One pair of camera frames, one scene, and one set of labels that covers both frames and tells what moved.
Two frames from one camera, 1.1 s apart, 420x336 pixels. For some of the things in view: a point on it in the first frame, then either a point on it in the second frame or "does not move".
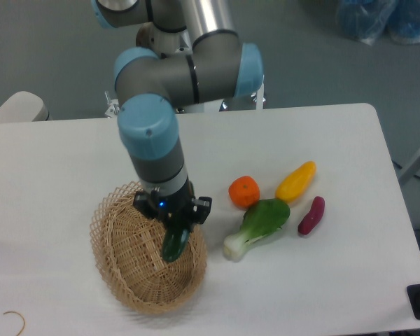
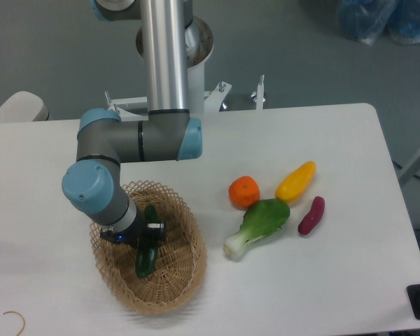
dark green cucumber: (175, 241) → (148, 247)
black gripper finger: (171, 225) → (148, 241)
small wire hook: (24, 323) does not move
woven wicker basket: (127, 244) does not move
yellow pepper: (296, 184) does not move
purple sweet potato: (310, 220) does not move
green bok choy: (261, 219) does not move
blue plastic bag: (405, 22) does not move
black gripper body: (178, 211) → (140, 234)
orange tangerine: (244, 191) does not move
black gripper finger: (188, 223) → (153, 217)
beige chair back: (21, 106) does not move
